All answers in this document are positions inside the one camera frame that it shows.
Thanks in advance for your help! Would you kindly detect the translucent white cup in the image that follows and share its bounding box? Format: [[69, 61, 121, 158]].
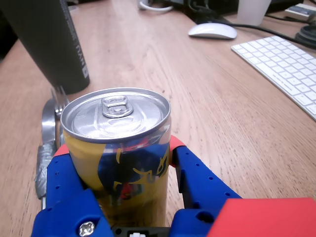
[[237, 0, 272, 27]]

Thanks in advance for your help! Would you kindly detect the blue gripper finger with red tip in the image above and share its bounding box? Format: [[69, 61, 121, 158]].
[[169, 135, 242, 237], [31, 144, 114, 237]]

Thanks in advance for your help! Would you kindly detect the black round lid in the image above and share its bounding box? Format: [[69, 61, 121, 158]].
[[295, 24, 316, 47]]

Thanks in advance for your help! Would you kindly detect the white cable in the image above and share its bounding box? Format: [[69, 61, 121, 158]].
[[137, 0, 174, 12]]

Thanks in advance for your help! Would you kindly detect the red camera mount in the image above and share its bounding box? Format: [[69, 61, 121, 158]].
[[207, 197, 316, 237]]

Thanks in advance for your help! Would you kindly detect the white keyboard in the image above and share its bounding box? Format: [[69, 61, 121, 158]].
[[231, 36, 316, 121]]

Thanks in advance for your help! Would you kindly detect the dark grey tumbler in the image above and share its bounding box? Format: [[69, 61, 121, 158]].
[[0, 0, 91, 95]]

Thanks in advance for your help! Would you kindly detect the white computer mouse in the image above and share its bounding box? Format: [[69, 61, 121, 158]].
[[188, 22, 238, 40]]

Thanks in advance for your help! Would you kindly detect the fork with taped handle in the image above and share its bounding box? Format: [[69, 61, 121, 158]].
[[50, 85, 71, 151]]

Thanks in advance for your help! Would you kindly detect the small white box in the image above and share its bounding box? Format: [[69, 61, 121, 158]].
[[283, 2, 316, 22]]

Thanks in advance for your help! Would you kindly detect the yellow Red Bull can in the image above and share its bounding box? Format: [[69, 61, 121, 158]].
[[60, 87, 172, 228]]

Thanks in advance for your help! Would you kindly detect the knife with taped handle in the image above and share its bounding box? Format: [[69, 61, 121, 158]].
[[34, 98, 59, 211]]

